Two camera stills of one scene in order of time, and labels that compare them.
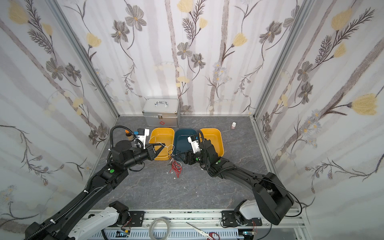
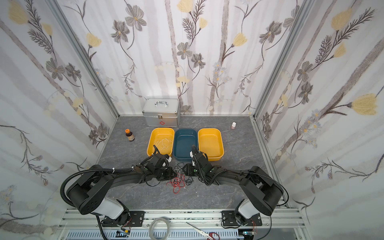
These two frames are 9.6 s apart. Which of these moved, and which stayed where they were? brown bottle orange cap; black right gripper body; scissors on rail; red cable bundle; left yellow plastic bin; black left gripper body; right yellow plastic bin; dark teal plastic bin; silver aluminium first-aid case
Moved: red cable bundle; black right gripper body; black left gripper body
Stayed: scissors on rail; right yellow plastic bin; silver aluminium first-aid case; left yellow plastic bin; dark teal plastic bin; brown bottle orange cap
